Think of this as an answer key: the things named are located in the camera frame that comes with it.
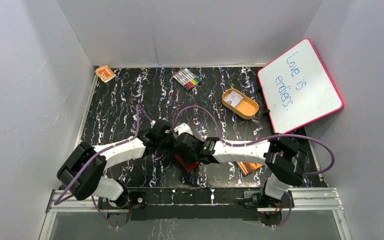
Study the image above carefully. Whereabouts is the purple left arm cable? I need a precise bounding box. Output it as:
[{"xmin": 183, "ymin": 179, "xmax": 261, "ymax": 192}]
[{"xmin": 53, "ymin": 105, "xmax": 155, "ymax": 206}]

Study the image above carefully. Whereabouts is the orange book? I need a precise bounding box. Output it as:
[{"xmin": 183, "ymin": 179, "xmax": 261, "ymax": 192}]
[{"xmin": 236, "ymin": 161, "xmax": 263, "ymax": 176}]

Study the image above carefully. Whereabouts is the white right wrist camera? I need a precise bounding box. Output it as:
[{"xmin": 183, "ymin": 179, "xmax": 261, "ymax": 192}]
[{"xmin": 173, "ymin": 123, "xmax": 193, "ymax": 136}]

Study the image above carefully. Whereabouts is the pack of coloured markers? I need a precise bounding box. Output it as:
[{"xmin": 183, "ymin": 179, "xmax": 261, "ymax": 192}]
[{"xmin": 172, "ymin": 68, "xmax": 202, "ymax": 91}]

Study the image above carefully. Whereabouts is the white credit card in tray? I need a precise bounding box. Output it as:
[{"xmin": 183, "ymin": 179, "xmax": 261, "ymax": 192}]
[{"xmin": 224, "ymin": 90, "xmax": 244, "ymax": 108}]

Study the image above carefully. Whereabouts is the red leather card holder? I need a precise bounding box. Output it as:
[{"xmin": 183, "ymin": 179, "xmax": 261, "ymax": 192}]
[{"xmin": 174, "ymin": 154, "xmax": 200, "ymax": 173}]

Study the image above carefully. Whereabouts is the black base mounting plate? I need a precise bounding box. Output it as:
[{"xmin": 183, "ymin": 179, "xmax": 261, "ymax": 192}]
[{"xmin": 112, "ymin": 187, "xmax": 284, "ymax": 222}]

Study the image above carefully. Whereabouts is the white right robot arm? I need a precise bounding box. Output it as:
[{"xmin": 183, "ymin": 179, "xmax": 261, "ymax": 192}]
[{"xmin": 174, "ymin": 132, "xmax": 308, "ymax": 207}]

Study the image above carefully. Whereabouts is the yellow oval tray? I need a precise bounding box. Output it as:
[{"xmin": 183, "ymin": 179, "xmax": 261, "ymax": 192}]
[{"xmin": 221, "ymin": 88, "xmax": 260, "ymax": 120}]

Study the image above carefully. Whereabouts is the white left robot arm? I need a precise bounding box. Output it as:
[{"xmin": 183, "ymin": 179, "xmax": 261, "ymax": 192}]
[{"xmin": 56, "ymin": 119, "xmax": 174, "ymax": 208}]

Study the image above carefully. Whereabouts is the pink framed whiteboard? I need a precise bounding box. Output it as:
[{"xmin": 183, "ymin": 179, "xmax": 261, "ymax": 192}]
[{"xmin": 257, "ymin": 38, "xmax": 344, "ymax": 134}]

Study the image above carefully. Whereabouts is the small orange card box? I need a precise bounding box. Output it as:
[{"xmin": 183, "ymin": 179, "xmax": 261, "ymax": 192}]
[{"xmin": 95, "ymin": 65, "xmax": 116, "ymax": 83}]

